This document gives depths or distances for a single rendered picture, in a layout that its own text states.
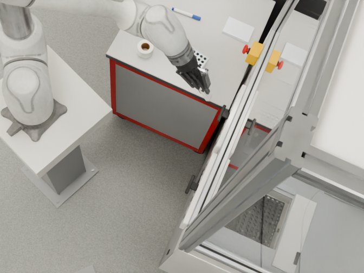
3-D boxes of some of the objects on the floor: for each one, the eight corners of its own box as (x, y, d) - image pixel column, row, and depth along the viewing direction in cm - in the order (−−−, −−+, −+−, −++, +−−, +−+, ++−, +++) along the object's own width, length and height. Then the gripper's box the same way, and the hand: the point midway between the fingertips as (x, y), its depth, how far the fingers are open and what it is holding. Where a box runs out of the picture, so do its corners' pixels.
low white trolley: (109, 119, 271) (105, 53, 200) (153, 37, 293) (164, -48, 222) (200, 161, 269) (229, 109, 198) (238, 75, 291) (275, 1, 221)
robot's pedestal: (20, 169, 254) (-18, 117, 183) (63, 134, 264) (42, 71, 193) (57, 208, 250) (33, 170, 179) (99, 171, 259) (91, 120, 189)
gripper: (162, 64, 159) (190, 104, 177) (194, 67, 151) (220, 108, 169) (171, 47, 161) (198, 88, 179) (203, 49, 154) (227, 91, 172)
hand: (205, 92), depth 172 cm, fingers closed
